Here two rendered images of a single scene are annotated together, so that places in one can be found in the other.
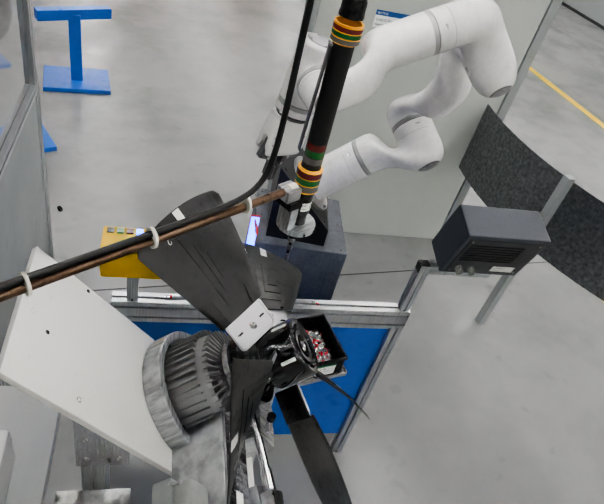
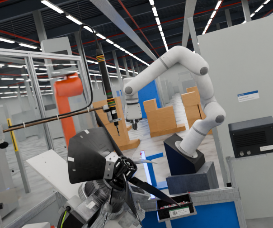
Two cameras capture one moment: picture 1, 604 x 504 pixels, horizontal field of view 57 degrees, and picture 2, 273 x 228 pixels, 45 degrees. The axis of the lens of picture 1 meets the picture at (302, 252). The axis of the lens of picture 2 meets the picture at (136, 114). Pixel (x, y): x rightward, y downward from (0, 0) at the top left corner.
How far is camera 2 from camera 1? 1.37 m
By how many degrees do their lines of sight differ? 49
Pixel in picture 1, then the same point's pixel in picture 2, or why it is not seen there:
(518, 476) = not seen: outside the picture
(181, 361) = not seen: hidden behind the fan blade
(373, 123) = not seen: hidden behind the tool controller
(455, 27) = (166, 56)
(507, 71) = (199, 62)
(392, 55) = (149, 72)
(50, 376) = (41, 168)
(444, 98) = (200, 86)
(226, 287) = (100, 148)
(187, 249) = (87, 138)
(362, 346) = (228, 218)
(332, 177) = (188, 140)
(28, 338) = (38, 160)
